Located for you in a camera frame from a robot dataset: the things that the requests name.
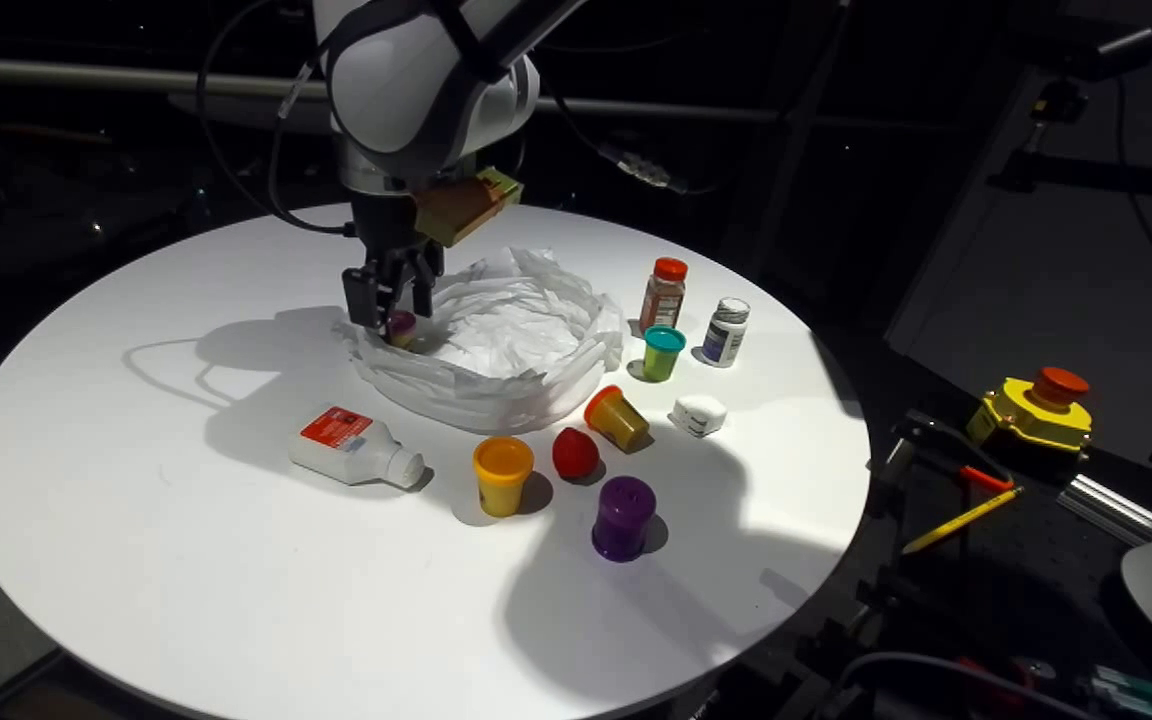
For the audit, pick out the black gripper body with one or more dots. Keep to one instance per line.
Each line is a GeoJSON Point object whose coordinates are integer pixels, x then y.
{"type": "Point", "coordinates": [396, 243]}

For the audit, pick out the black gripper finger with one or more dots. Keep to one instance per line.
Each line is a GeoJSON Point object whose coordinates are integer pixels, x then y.
{"type": "Point", "coordinates": [422, 295]}
{"type": "Point", "coordinates": [362, 302]}

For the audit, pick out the small magenta round item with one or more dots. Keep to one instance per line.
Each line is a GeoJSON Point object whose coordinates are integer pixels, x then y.
{"type": "Point", "coordinates": [402, 325]}

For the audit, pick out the translucent white plastic bag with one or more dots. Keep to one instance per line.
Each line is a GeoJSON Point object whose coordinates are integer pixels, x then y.
{"type": "Point", "coordinates": [511, 353]}

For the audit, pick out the small red-capped white item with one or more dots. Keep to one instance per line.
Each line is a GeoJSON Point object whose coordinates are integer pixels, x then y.
{"type": "Point", "coordinates": [356, 445]}

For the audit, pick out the round red item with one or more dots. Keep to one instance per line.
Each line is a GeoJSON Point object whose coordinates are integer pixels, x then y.
{"type": "Point", "coordinates": [576, 454]}

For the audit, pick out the spice jar with red lid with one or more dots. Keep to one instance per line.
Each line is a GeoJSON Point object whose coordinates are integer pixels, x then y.
{"type": "Point", "coordinates": [662, 295]}

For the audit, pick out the teal-lidded green dough can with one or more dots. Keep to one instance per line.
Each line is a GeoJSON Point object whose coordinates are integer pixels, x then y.
{"type": "Point", "coordinates": [662, 353]}

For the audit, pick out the purple container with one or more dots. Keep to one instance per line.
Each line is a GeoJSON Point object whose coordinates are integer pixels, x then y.
{"type": "Point", "coordinates": [623, 518]}

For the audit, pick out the white charger cube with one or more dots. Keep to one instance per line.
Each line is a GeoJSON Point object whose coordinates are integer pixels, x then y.
{"type": "Point", "coordinates": [697, 418]}

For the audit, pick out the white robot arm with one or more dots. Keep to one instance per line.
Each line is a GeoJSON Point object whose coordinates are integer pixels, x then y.
{"type": "Point", "coordinates": [431, 80]}

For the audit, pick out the horizontal metal railing bar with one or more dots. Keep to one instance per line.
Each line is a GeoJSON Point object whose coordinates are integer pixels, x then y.
{"type": "Point", "coordinates": [109, 77]}

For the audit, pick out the yellow rod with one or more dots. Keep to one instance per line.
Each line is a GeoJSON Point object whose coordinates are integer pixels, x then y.
{"type": "Point", "coordinates": [960, 521]}

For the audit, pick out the yellow emergency stop button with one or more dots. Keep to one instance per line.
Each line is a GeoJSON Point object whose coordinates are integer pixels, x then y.
{"type": "Point", "coordinates": [1032, 407]}

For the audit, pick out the brown taped wrist camera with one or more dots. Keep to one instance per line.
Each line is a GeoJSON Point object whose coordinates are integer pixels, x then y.
{"type": "Point", "coordinates": [470, 207]}

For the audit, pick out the black mounted camera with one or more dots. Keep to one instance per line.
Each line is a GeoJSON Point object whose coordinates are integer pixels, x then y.
{"type": "Point", "coordinates": [1070, 65]}

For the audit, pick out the aluminium profile rail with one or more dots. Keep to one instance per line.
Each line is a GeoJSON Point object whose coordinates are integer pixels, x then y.
{"type": "Point", "coordinates": [1116, 506]}

